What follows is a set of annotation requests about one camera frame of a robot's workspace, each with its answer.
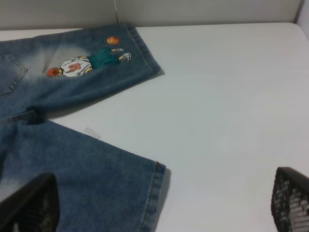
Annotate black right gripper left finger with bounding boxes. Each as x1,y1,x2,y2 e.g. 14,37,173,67
0,173,60,232

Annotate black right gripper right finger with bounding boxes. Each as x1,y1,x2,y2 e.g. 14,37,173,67
271,167,309,232

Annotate children's blue denim shorts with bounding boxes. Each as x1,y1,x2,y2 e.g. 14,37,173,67
0,23,166,232

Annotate clear tape strip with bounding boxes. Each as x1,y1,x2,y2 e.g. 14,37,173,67
84,127,101,139

